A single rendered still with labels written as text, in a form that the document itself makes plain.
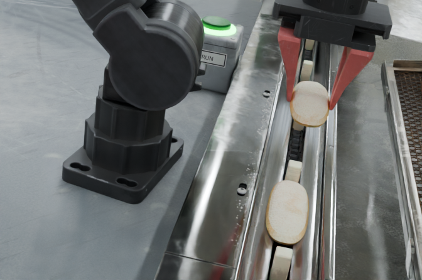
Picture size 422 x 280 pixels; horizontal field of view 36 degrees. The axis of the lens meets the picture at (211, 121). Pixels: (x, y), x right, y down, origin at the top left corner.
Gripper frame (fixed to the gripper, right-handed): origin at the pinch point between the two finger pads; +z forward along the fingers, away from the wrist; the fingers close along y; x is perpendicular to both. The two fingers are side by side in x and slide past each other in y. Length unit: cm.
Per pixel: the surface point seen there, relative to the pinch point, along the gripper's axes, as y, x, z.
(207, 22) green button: -14.1, 22.8, 2.6
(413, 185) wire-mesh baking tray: 10.3, -5.8, 4.0
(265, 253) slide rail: -1.4, -14.8, 8.2
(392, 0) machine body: 17, 88, 12
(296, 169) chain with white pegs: 0.1, -3.2, 6.4
